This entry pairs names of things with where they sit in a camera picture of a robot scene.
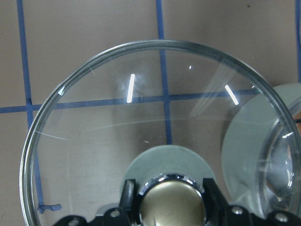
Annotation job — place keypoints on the glass pot lid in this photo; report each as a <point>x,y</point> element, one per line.
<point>156,111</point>

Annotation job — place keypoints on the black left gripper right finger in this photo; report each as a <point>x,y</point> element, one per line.
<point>220,213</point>

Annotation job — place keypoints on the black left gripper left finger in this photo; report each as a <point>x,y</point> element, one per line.
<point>109,215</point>

